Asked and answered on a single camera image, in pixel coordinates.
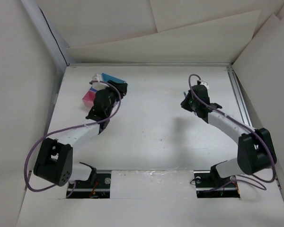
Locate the purple cable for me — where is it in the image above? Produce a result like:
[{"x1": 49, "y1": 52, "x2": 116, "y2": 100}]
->
[
  {"x1": 188, "y1": 74, "x2": 276, "y2": 192},
  {"x1": 25, "y1": 80, "x2": 122, "y2": 198}
]

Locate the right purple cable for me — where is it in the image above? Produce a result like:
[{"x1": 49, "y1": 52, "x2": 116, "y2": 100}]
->
[{"x1": 188, "y1": 74, "x2": 276, "y2": 192}]

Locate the light blue drawer box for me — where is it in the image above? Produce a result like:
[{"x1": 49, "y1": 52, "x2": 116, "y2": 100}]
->
[{"x1": 101, "y1": 73, "x2": 126, "y2": 83}]

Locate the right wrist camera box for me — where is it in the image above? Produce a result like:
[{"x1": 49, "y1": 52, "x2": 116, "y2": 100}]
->
[{"x1": 200, "y1": 80, "x2": 209, "y2": 89}]

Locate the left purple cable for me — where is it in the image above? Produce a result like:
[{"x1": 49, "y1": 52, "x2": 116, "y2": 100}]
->
[{"x1": 25, "y1": 80, "x2": 122, "y2": 198}]

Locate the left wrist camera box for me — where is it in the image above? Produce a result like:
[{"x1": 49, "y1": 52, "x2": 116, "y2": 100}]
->
[{"x1": 91, "y1": 74, "x2": 108, "y2": 90}]

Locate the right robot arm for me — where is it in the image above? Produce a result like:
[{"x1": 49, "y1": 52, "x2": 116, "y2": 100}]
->
[{"x1": 181, "y1": 83, "x2": 277, "y2": 186}]

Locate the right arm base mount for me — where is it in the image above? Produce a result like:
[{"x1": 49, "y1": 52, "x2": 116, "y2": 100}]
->
[{"x1": 190, "y1": 171, "x2": 240, "y2": 199}]

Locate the pink drawer box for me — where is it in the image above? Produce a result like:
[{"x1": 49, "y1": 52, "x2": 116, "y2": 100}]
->
[{"x1": 82, "y1": 90, "x2": 96, "y2": 108}]

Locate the aluminium rail right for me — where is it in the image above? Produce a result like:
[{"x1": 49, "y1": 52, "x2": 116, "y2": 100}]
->
[{"x1": 226, "y1": 66, "x2": 253, "y2": 127}]

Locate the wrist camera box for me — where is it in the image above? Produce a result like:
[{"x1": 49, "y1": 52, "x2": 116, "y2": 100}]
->
[
  {"x1": 200, "y1": 80, "x2": 209, "y2": 89},
  {"x1": 91, "y1": 74, "x2": 108, "y2": 90}
]

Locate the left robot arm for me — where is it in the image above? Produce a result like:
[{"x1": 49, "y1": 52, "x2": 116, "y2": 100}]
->
[{"x1": 33, "y1": 79, "x2": 128, "y2": 188}]

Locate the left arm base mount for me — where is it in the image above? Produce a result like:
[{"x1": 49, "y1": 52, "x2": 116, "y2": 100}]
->
[{"x1": 68, "y1": 170, "x2": 112, "y2": 199}]

